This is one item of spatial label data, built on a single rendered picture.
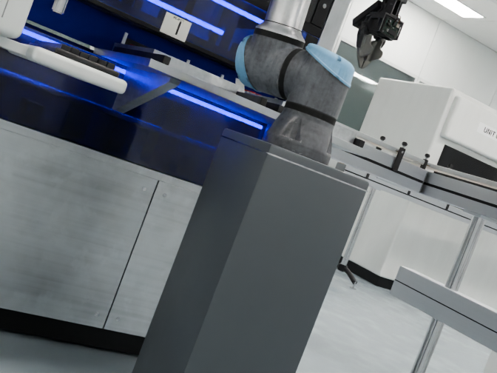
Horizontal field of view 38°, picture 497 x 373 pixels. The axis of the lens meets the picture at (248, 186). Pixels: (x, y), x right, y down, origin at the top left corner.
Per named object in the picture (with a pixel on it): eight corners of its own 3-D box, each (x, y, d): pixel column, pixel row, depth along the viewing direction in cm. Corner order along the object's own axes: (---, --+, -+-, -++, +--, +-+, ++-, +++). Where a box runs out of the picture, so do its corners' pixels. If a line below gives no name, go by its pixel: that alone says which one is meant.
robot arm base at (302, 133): (340, 170, 153) (357, 126, 153) (281, 147, 146) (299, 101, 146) (306, 158, 167) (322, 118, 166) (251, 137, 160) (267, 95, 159)
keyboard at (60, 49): (27, 46, 181) (30, 37, 181) (80, 67, 187) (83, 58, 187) (54, 52, 145) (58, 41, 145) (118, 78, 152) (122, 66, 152)
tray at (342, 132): (224, 98, 220) (228, 87, 220) (291, 126, 233) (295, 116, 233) (279, 113, 191) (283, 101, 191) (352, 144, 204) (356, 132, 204)
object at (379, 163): (282, 137, 248) (299, 94, 247) (261, 130, 261) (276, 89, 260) (421, 194, 282) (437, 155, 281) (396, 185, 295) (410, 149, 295)
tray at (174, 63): (110, 53, 213) (115, 42, 213) (186, 85, 226) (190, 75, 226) (149, 61, 184) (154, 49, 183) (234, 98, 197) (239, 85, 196)
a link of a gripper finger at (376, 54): (370, 69, 197) (383, 37, 196) (358, 67, 202) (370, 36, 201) (379, 73, 198) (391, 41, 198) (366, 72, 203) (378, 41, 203)
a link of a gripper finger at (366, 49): (362, 65, 195) (375, 32, 195) (349, 64, 200) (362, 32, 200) (370, 69, 197) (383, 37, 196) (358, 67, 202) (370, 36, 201)
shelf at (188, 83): (92, 53, 210) (95, 47, 210) (283, 132, 246) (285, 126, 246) (148, 66, 169) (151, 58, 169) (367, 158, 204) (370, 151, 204)
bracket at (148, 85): (111, 109, 208) (127, 66, 208) (120, 112, 210) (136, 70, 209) (151, 126, 179) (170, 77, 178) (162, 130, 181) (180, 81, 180)
